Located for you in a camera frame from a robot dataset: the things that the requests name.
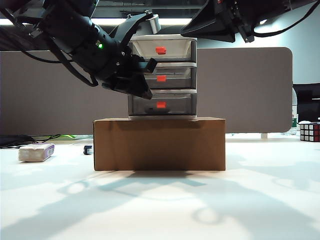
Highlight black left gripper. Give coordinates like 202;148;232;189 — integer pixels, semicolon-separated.
101;44;159;101

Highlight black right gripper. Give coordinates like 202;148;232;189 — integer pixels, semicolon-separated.
179;0;255;44

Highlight translucent grey drawer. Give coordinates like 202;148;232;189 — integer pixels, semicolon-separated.
142;66;194;89
130;93;194;116
129;39;194;61

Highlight white three-drawer cabinet frame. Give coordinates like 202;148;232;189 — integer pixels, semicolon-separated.
127;34;199;121

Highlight long ceiling light strip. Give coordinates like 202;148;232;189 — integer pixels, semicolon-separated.
0;16;270;27

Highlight grey desk partition panel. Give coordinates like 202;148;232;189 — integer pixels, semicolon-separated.
0;46;294;137

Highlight brown cardboard box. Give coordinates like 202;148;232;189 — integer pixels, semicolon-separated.
92;117;227;172

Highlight black office chair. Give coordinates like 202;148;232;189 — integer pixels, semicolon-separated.
292;83;320;124

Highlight beige packet with purple label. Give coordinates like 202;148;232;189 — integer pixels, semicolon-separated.
18;143;56;163

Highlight black Rubik's cube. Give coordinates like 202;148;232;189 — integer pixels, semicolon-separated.
298;122;320;144

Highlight translucent grey drawer, flat red handle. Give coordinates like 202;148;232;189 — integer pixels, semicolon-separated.
142;66;194;89

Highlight translucent grey drawer, tilted red handle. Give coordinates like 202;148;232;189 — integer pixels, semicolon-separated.
129;39;194;61

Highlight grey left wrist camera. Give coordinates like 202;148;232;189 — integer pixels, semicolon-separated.
143;10;161;35

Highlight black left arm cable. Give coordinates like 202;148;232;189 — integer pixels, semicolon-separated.
0;9;100;88

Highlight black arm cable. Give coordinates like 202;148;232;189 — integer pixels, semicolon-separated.
253;1;320;38
0;9;100;88

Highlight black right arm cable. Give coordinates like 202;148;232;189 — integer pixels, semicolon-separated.
253;1;320;38

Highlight black desk cables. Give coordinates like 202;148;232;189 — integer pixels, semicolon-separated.
0;134;62;150

